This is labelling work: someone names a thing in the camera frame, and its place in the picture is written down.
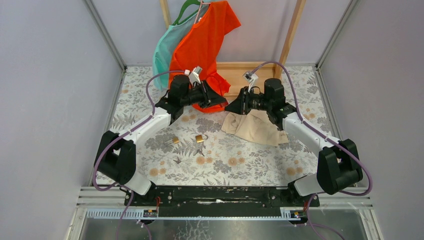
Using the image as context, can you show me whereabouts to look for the wooden clothes rack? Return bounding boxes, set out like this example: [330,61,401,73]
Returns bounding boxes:
[154,0,306,99]

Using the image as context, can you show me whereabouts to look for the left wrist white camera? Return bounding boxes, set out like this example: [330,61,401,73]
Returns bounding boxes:
[184,66,203,87]

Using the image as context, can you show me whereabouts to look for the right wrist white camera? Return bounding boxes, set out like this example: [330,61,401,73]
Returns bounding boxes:
[242,71,259,92]

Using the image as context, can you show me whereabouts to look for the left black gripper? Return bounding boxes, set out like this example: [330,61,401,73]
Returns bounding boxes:
[179,79,225,109]

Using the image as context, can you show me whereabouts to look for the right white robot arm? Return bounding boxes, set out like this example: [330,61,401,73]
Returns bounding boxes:
[225,78,364,206]

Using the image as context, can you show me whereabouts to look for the pink clothes hanger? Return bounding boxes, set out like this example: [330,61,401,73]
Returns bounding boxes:
[193,0,204,24]

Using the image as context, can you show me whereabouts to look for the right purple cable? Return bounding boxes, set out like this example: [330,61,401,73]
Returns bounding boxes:
[248,60,374,240]

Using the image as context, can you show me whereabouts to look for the small silver keys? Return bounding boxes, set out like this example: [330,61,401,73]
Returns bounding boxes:
[195,148,205,157]
[173,157,182,165]

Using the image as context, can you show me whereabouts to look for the beige crumpled cloth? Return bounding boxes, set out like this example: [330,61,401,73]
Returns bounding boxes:
[221,109,289,147]

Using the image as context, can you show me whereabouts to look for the wrist white camera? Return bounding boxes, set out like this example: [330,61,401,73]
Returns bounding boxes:
[184,66,203,87]
[242,71,259,92]

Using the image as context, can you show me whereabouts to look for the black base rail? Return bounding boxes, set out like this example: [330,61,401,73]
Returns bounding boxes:
[124,185,320,218]

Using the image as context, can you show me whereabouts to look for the green clothes hanger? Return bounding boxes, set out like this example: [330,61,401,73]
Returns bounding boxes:
[172,0,201,26]

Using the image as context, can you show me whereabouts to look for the teal t-shirt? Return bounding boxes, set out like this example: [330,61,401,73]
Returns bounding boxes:
[152,1,210,75]

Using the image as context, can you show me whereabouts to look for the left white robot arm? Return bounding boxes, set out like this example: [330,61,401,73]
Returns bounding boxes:
[93,70,228,206]

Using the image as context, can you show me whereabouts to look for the brass padlock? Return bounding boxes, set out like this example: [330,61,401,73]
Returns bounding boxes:
[195,134,209,143]
[164,136,180,145]

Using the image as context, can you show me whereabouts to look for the floral table mat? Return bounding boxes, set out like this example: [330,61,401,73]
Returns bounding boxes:
[110,66,331,186]

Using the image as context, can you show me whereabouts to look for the orange t-shirt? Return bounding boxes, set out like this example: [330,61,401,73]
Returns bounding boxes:
[169,0,241,96]

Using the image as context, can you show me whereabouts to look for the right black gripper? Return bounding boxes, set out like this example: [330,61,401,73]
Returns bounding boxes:
[225,86,272,115]

